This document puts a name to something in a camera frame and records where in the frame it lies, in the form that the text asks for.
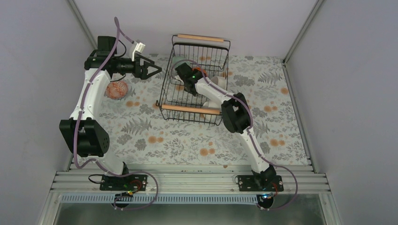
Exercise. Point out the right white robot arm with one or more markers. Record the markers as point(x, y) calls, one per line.
point(236, 117)

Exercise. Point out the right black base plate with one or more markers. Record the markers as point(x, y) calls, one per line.
point(248, 183)

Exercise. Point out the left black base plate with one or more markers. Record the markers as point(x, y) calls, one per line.
point(135, 182)

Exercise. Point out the white round bowl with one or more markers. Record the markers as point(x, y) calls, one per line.
point(211, 117)

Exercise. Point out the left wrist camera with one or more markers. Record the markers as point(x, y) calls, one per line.
point(136, 48)

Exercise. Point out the orange bowl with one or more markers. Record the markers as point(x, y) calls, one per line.
point(197, 69)

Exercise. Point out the floral table mat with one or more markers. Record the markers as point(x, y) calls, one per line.
point(139, 133)

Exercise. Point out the aluminium mounting rail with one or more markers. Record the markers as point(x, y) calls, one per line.
point(194, 179)

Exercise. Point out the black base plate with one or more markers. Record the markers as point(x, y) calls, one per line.
point(248, 183)
point(135, 182)

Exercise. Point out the white cylindrical bowl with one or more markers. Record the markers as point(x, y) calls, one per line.
point(220, 82)

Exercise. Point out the black wire dish rack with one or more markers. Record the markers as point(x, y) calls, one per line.
point(208, 53)

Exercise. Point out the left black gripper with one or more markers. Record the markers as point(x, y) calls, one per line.
point(142, 74)

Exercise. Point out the mint green bowl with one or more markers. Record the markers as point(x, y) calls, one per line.
point(177, 60)

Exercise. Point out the red patterned bowl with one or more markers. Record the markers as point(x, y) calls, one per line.
point(116, 90)

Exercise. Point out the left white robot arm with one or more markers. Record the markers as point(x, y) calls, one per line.
point(86, 139)

